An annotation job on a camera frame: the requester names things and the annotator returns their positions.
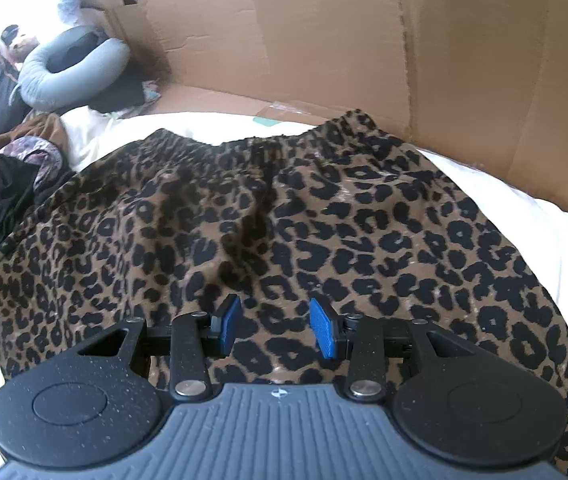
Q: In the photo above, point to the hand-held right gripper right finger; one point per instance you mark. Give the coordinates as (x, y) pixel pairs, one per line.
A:
(324, 329)

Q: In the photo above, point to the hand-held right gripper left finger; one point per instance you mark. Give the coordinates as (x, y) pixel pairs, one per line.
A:
(229, 326)

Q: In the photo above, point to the leopard print garment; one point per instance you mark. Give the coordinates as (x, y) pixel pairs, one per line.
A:
(314, 210)

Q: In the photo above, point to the white printed blanket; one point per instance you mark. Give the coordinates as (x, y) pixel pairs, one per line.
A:
(514, 220)

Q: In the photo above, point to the small patterned cloth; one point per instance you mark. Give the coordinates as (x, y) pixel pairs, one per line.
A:
(151, 91)

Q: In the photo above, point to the purple floral garment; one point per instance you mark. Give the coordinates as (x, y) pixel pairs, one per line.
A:
(38, 155)

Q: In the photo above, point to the black cloth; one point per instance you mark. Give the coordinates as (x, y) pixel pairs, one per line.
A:
(118, 92)

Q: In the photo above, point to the brown garment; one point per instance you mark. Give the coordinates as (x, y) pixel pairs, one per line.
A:
(48, 127)

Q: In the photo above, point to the flat brown cardboard sheet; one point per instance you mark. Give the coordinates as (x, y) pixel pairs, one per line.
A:
(339, 35)

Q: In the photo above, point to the grey neck pillow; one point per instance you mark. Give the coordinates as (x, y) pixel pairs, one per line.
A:
(33, 80)

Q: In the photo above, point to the open cardboard box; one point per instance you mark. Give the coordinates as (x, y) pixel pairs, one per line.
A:
(98, 10)

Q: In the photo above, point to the brown plush bear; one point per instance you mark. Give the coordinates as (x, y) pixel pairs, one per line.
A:
(16, 42)

